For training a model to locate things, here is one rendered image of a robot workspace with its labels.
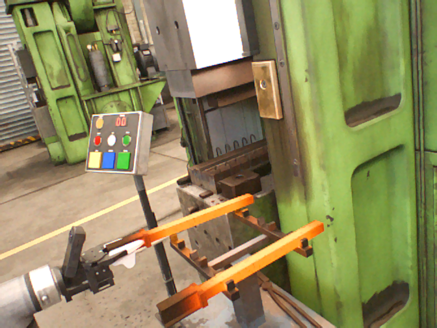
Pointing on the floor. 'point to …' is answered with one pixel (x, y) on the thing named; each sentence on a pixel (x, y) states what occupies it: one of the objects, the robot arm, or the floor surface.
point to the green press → (83, 69)
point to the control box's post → (152, 228)
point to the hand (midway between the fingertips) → (136, 239)
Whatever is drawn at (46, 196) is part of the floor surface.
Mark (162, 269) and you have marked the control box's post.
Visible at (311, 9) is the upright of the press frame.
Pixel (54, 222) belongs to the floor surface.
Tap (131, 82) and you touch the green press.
